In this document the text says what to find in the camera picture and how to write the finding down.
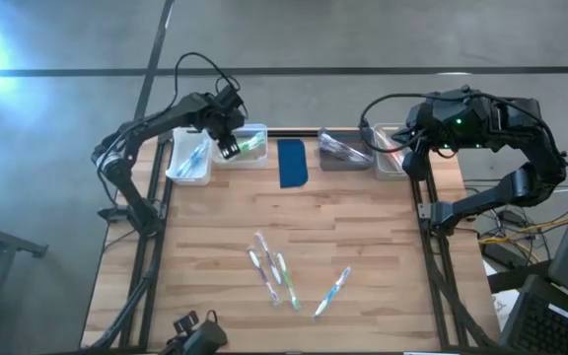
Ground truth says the wrapped orange toothbrush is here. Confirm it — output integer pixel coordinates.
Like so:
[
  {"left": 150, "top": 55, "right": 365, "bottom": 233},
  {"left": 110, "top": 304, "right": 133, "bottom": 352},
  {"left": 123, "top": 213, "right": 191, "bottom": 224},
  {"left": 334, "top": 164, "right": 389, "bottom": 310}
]
[
  {"left": 382, "top": 142, "right": 407, "bottom": 172},
  {"left": 376, "top": 131, "right": 403, "bottom": 169}
]

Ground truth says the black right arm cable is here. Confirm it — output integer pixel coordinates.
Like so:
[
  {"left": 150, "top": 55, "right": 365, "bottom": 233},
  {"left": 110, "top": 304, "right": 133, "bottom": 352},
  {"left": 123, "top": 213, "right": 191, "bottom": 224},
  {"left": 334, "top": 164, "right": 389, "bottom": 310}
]
[{"left": 358, "top": 91, "right": 556, "bottom": 155}]

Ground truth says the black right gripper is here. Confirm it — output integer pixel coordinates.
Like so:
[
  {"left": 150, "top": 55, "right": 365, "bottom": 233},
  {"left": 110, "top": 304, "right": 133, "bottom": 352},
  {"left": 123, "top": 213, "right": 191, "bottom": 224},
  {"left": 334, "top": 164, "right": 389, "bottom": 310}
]
[{"left": 390, "top": 98, "right": 458, "bottom": 182}]

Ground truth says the blue toothbrush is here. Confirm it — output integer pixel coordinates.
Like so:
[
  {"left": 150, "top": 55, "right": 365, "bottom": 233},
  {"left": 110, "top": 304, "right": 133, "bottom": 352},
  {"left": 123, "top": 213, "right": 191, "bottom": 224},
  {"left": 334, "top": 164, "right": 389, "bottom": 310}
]
[
  {"left": 184, "top": 137, "right": 211, "bottom": 172},
  {"left": 312, "top": 265, "right": 353, "bottom": 320},
  {"left": 177, "top": 140, "right": 210, "bottom": 178}
]

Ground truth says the yellow floor cable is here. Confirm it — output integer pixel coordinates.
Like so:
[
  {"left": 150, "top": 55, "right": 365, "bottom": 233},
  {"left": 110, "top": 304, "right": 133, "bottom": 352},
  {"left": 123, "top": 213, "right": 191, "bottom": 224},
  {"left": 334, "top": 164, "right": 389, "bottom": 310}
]
[{"left": 477, "top": 216, "right": 568, "bottom": 248}]

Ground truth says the black keyboard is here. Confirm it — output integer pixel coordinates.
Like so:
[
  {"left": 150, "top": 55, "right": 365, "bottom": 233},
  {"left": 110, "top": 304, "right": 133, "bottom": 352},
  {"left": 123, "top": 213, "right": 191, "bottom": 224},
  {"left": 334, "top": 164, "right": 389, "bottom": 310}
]
[{"left": 498, "top": 273, "right": 568, "bottom": 355}]

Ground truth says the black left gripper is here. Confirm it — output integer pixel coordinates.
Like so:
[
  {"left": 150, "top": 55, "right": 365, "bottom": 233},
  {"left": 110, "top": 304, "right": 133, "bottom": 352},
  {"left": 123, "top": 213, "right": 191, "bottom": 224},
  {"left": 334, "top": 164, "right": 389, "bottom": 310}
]
[{"left": 192, "top": 93, "right": 247, "bottom": 161}]

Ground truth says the black metal stand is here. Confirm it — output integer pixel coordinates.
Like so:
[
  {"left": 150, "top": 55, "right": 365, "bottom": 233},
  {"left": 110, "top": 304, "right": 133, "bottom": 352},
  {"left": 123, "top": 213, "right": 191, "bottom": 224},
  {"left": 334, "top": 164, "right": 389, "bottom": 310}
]
[{"left": 0, "top": 214, "right": 49, "bottom": 355}]

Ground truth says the black power brick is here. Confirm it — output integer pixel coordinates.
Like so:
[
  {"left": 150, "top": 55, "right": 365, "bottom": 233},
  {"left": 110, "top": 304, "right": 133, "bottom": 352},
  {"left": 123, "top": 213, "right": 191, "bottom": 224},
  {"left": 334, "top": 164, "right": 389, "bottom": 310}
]
[{"left": 480, "top": 243, "right": 518, "bottom": 270}]

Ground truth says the white plastic bin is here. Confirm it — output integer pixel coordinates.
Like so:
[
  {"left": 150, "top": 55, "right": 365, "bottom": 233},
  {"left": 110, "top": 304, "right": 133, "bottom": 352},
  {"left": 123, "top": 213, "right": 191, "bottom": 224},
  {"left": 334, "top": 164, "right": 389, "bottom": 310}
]
[{"left": 165, "top": 126, "right": 214, "bottom": 187}]

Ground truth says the light grey plastic bin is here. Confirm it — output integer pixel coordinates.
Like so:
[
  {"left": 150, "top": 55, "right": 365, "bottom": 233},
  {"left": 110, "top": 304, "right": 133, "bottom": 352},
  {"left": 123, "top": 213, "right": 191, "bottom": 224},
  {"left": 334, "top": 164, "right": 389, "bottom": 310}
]
[{"left": 372, "top": 122, "right": 413, "bottom": 181}]

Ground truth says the purple toothbrush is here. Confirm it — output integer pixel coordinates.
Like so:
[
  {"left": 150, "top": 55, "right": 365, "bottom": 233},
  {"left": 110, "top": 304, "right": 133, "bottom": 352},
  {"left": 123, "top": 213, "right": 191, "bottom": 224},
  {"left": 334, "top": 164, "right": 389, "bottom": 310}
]
[
  {"left": 330, "top": 142, "right": 371, "bottom": 164},
  {"left": 247, "top": 248, "right": 282, "bottom": 307},
  {"left": 253, "top": 231, "right": 284, "bottom": 286},
  {"left": 319, "top": 133, "right": 364, "bottom": 160}
]

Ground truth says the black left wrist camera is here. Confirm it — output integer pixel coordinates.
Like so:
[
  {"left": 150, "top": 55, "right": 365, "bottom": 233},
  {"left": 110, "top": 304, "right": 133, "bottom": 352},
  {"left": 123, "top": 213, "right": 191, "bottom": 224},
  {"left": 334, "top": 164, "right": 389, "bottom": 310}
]
[{"left": 214, "top": 84, "right": 245, "bottom": 112}]

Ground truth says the clear plastic bin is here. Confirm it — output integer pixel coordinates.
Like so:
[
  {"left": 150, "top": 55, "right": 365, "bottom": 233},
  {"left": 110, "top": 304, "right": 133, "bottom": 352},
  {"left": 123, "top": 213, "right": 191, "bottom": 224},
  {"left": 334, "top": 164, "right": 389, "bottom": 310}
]
[{"left": 210, "top": 122, "right": 269, "bottom": 171}]

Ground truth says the black power adapter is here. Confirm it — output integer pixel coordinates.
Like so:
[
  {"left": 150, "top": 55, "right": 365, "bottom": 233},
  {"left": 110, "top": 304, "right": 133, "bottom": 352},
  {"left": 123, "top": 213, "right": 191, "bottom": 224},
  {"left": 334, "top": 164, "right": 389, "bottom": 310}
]
[{"left": 500, "top": 208, "right": 528, "bottom": 228}]

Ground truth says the dark grey plastic bin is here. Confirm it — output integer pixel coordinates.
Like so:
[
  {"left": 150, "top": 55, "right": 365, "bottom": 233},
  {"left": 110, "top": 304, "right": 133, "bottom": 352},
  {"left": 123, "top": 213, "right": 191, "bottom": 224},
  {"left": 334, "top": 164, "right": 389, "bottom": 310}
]
[{"left": 317, "top": 126, "right": 377, "bottom": 172}]

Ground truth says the white paper sheet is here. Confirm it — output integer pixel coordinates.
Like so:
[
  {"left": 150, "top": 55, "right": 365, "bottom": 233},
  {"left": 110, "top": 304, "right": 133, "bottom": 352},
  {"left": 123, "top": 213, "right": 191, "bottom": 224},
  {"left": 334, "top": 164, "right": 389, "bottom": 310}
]
[{"left": 483, "top": 258, "right": 523, "bottom": 329}]

